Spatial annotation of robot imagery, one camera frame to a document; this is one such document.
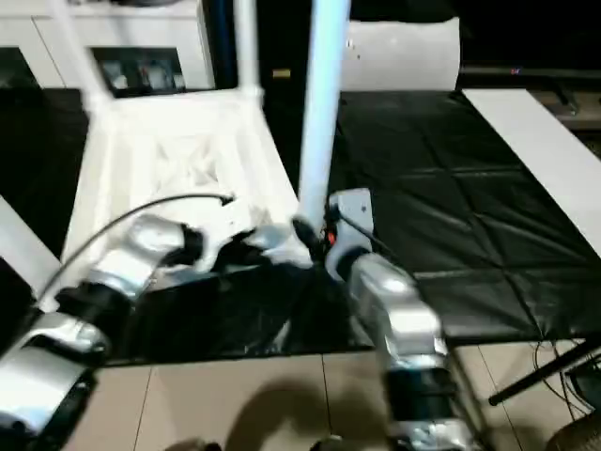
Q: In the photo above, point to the small yellow label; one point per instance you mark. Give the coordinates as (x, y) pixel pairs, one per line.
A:
(281, 73)

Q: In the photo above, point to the white side table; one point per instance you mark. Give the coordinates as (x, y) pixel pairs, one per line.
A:
(545, 150)

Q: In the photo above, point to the black robot foot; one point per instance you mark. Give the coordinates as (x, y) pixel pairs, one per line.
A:
(329, 444)
(192, 445)

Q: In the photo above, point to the black robot left foot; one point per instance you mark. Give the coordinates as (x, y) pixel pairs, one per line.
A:
(192, 445)

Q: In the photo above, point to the red bottle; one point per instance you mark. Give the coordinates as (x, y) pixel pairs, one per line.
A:
(117, 77)

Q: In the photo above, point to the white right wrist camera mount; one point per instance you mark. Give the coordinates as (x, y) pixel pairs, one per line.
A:
(349, 211)

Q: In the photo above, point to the black bar with red mark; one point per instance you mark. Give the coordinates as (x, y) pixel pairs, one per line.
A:
(526, 70)

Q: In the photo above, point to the black cabinet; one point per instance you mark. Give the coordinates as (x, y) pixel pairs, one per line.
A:
(282, 38)

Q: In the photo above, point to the white plastic table top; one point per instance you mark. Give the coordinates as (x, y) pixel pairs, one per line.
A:
(178, 160)

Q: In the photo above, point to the white plastic bag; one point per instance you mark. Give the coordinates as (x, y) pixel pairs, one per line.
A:
(404, 52)

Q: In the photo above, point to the white plastic table leg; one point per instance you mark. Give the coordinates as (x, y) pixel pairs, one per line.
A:
(80, 52)
(324, 103)
(23, 244)
(246, 47)

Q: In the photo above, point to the white cabinet with glass doors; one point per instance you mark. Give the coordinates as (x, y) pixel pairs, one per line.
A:
(94, 42)

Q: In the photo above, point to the black work table foot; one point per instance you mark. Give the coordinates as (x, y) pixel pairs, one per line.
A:
(545, 371)

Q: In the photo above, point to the black robot right foot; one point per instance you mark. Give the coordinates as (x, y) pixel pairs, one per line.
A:
(329, 444)

